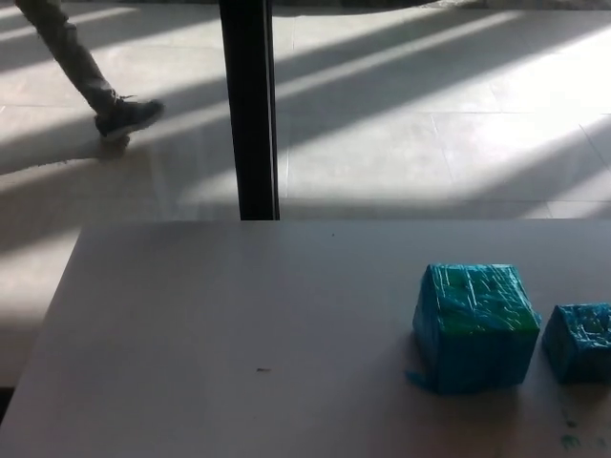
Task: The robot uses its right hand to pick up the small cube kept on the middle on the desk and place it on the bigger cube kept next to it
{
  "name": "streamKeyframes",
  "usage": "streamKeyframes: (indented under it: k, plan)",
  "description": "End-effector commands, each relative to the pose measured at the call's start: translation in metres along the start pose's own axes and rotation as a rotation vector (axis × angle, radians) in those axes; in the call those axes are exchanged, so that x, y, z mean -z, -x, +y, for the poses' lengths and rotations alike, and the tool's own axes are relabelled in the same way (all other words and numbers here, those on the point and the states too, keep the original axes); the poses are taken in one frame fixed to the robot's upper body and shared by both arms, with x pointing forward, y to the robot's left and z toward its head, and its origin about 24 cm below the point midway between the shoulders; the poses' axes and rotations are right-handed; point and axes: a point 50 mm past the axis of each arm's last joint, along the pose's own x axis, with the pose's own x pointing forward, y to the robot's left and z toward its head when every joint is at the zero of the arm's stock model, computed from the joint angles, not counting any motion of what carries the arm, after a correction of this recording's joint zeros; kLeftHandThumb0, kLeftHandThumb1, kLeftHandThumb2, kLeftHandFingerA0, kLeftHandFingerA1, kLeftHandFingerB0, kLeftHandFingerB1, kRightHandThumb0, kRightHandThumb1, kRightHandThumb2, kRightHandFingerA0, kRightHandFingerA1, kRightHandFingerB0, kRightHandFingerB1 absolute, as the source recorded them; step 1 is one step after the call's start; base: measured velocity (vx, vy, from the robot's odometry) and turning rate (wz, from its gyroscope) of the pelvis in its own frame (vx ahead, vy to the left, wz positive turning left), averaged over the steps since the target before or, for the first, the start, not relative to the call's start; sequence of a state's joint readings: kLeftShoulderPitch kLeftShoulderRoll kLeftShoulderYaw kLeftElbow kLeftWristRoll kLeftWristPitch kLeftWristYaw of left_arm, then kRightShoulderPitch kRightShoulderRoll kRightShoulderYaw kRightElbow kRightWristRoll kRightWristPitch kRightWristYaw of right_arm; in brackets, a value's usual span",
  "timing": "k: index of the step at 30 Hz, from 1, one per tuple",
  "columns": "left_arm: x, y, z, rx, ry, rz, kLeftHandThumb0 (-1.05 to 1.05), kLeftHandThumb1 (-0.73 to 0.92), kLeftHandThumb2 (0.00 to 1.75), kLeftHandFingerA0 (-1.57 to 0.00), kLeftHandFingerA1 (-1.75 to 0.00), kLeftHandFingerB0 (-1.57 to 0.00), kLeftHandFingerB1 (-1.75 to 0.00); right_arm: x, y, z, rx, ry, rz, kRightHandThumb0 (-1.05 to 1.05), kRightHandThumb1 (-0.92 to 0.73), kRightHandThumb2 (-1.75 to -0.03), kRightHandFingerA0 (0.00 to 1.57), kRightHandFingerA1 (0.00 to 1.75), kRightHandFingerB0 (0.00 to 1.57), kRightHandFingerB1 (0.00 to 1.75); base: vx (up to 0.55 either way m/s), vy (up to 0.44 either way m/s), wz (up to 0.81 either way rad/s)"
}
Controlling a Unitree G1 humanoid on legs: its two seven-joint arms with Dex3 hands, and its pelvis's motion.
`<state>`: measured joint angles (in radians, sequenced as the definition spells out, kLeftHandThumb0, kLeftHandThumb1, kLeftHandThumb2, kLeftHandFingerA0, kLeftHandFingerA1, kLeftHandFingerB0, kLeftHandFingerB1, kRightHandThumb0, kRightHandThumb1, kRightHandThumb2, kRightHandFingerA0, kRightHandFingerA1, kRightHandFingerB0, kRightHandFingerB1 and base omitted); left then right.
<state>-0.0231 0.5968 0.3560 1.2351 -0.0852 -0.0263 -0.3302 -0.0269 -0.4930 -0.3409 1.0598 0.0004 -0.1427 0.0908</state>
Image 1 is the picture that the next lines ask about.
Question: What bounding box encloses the small blue taped cube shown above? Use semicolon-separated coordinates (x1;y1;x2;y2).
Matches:
541;302;611;385

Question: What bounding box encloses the large blue taped cube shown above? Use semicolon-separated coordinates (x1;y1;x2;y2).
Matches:
404;260;543;397

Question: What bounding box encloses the dark sneaker with white sole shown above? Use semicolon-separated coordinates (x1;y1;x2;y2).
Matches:
94;94;166;140

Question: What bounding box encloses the grey trouser leg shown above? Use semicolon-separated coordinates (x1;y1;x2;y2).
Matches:
13;0;119;117

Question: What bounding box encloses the black vertical window post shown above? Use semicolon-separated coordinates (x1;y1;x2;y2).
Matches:
219;0;281;221

